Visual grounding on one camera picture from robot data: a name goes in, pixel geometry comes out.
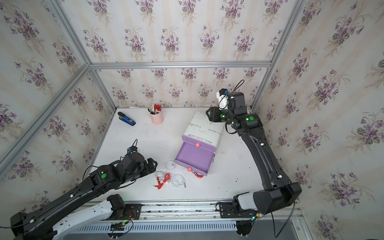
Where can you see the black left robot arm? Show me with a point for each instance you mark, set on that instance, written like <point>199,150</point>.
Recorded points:
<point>60,217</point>

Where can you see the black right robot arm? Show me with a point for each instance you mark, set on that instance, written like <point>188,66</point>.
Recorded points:
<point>279,191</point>

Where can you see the aluminium front rail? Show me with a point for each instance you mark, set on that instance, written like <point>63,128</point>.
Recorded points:
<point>167,212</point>

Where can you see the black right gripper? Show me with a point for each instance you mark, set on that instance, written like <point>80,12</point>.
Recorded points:
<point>213,115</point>

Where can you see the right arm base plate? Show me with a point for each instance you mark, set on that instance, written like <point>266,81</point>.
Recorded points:
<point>231,210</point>

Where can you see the red scissors in cup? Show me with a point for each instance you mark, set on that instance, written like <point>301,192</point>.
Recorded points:
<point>156,109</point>

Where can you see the purple drawer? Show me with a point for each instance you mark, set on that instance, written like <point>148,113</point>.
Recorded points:
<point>196,158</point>
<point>203,144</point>

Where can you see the white drawer cabinet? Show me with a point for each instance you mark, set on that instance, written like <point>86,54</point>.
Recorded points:
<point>202,129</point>

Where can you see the white wired earphones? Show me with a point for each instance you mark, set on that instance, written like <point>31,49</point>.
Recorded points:
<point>169,166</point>
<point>178,181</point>

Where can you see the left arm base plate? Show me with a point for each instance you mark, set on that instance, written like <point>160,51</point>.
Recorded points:
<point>131,211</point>

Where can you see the pink pen cup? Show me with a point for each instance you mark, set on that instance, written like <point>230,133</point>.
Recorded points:
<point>157,118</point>

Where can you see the blue stapler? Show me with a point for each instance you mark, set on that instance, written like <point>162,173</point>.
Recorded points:
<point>126,119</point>

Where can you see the red wired earphones coiled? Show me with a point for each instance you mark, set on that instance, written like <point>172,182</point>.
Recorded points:
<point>198,175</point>

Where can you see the purple top drawer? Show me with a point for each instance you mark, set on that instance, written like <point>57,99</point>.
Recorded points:
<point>203,144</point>

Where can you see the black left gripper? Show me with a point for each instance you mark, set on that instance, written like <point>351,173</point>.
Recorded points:
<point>146,170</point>

